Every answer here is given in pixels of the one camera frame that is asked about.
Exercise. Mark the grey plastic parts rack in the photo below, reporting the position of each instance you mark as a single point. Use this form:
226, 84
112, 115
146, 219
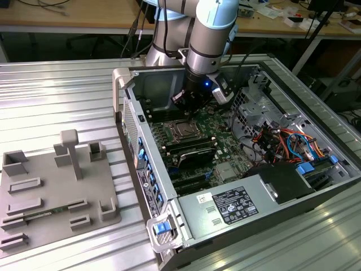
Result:
56, 192

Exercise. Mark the green motherboard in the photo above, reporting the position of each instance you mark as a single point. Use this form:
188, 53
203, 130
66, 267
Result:
225, 152

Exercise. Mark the grey metal disk bay cage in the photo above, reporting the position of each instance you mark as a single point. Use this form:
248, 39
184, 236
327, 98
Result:
253, 107

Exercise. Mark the black plastic shroud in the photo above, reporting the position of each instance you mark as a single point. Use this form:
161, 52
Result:
282, 180

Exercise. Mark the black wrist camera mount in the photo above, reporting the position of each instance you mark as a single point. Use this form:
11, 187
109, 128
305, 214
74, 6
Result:
178, 98

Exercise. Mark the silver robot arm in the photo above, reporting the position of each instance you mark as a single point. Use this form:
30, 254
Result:
208, 36

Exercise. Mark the black graphics card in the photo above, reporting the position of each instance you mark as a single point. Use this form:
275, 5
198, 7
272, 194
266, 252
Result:
197, 158

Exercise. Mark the CPU socket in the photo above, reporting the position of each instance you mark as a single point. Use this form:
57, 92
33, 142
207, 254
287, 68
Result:
204, 137

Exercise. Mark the silver CPU chip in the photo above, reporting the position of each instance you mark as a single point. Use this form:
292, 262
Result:
184, 130

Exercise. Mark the grey power supply unit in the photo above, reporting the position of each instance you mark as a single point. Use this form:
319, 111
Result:
197, 220

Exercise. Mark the small white box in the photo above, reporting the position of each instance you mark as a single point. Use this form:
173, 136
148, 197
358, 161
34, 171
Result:
299, 24

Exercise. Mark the grey open PC case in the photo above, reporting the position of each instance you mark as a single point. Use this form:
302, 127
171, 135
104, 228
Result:
158, 84

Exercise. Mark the green RAM stick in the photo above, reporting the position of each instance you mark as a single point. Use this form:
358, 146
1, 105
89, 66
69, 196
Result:
42, 212

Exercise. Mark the wooden desk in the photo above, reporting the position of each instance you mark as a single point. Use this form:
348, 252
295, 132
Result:
84, 14

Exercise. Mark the black office chair base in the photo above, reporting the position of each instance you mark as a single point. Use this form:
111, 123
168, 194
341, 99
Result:
93, 42

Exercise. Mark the thin metal locking lever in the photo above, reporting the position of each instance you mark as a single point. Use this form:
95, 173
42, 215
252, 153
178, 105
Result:
191, 137
177, 122

